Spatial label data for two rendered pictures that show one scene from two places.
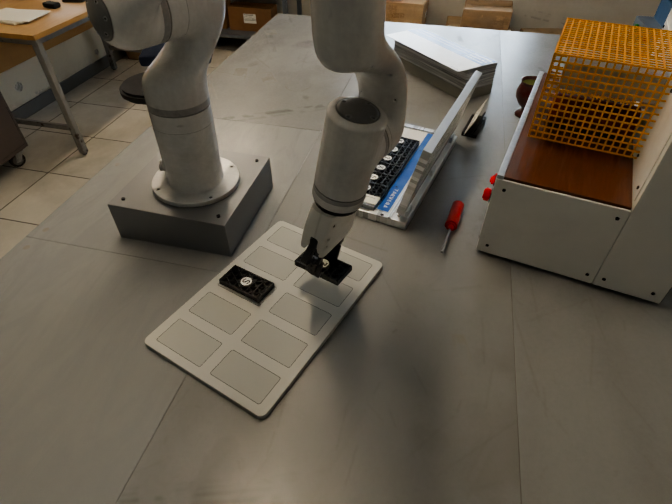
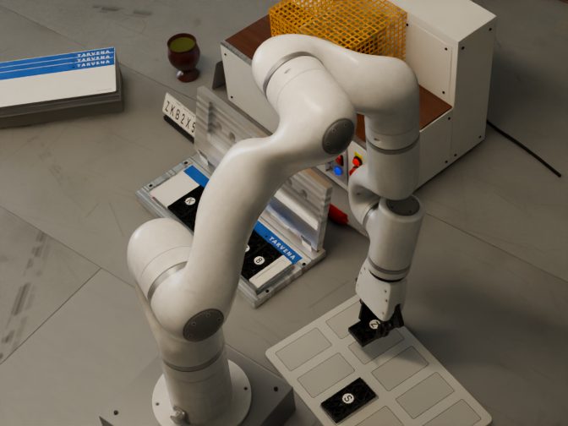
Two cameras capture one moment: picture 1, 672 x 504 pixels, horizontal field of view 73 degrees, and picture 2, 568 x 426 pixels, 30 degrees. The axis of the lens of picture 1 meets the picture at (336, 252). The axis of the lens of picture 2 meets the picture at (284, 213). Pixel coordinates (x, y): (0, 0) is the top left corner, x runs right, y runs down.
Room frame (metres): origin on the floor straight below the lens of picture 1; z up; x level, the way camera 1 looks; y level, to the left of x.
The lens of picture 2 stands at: (0.18, 1.18, 2.74)
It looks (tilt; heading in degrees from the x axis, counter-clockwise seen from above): 49 degrees down; 298
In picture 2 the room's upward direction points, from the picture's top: 6 degrees counter-clockwise
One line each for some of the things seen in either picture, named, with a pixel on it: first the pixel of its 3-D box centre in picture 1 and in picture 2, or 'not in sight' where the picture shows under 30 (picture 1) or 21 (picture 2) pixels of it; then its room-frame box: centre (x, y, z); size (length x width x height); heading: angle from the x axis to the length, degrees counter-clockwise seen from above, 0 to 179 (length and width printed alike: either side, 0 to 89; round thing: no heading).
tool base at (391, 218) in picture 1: (396, 165); (226, 221); (1.04, -0.16, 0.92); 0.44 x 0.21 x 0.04; 154
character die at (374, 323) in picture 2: (323, 265); (374, 325); (0.61, 0.02, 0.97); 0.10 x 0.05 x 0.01; 56
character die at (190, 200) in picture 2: (399, 142); (190, 202); (1.14, -0.18, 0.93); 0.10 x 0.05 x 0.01; 64
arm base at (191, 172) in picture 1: (188, 144); (196, 372); (0.86, 0.31, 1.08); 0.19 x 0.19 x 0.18
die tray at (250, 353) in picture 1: (273, 300); (374, 385); (0.58, 0.12, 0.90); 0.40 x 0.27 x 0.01; 148
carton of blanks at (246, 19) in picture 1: (253, 16); not in sight; (4.62, 0.77, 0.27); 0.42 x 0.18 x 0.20; 78
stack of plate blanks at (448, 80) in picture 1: (440, 62); (40, 90); (1.66, -0.38, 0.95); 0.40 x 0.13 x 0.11; 30
